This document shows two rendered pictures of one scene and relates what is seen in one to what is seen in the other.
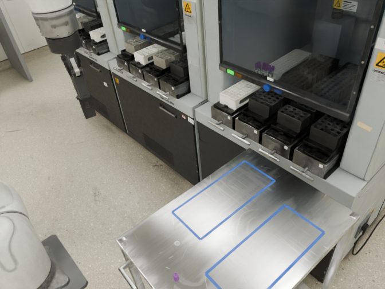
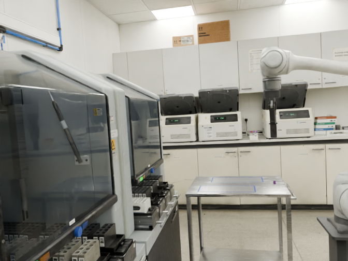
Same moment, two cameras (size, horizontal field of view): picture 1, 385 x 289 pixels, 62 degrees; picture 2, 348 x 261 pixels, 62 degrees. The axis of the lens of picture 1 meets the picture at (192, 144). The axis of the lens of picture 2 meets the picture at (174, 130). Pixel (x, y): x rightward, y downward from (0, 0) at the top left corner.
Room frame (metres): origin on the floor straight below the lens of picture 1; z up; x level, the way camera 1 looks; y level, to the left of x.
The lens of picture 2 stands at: (2.11, 1.05, 1.32)
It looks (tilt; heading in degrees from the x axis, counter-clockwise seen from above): 4 degrees down; 229
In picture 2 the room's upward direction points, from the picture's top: 3 degrees counter-clockwise
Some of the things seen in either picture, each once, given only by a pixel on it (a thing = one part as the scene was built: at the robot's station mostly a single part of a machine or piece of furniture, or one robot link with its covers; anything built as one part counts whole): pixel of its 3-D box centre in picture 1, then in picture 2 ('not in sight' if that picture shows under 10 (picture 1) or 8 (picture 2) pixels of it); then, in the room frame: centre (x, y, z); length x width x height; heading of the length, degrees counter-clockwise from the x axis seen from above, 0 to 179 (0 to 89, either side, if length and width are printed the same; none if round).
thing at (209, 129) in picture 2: not in sight; (219, 113); (-1.00, -1.54, 1.24); 0.62 x 0.56 x 0.69; 39
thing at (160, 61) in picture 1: (160, 61); (89, 255); (1.71, 0.13, 0.85); 0.12 x 0.02 x 0.06; 39
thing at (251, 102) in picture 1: (259, 107); (147, 194); (1.16, -0.31, 0.85); 0.12 x 0.02 x 0.06; 39
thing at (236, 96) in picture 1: (248, 90); (121, 205); (1.34, -0.29, 0.83); 0.30 x 0.10 x 0.06; 128
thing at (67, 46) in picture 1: (67, 51); (272, 99); (0.76, 0.28, 1.35); 0.08 x 0.07 x 0.09; 25
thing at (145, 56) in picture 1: (158, 51); not in sight; (1.89, 0.14, 0.83); 0.30 x 0.10 x 0.06; 128
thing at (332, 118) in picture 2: not in sight; (325, 118); (-1.97, -0.54, 1.10); 0.24 x 0.13 x 0.10; 127
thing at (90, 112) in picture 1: (87, 106); not in sight; (0.76, 0.27, 1.19); 0.03 x 0.01 x 0.07; 115
